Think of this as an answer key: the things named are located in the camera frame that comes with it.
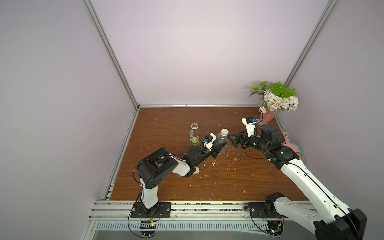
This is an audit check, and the blue label clear bottle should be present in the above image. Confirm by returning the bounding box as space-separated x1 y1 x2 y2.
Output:
215 132 229 146

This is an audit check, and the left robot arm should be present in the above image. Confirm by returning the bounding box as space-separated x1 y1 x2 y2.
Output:
136 143 227 210

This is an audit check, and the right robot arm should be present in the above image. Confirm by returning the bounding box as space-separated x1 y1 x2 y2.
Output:
228 124 367 240

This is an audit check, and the green label clear bottle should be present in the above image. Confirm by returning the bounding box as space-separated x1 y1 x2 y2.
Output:
190 123 200 145

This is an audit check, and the pink flower vase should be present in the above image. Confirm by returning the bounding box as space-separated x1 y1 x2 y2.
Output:
260 111 277 125

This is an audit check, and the pink hand broom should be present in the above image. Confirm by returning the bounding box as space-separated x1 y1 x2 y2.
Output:
283 133 302 160

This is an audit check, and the artificial flower bouquet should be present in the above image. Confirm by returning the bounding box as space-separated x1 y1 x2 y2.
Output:
250 82 300 114

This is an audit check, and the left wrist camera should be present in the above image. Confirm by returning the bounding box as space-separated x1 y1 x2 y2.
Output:
203 133 216 151

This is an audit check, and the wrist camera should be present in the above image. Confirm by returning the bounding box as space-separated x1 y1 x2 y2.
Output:
242 116 260 137
203 133 216 151

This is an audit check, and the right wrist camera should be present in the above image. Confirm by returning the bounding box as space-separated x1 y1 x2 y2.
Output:
242 116 260 137

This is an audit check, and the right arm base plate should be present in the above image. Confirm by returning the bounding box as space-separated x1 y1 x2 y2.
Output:
244 202 287 219

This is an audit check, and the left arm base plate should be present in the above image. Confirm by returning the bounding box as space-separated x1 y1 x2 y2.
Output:
130 202 172 219

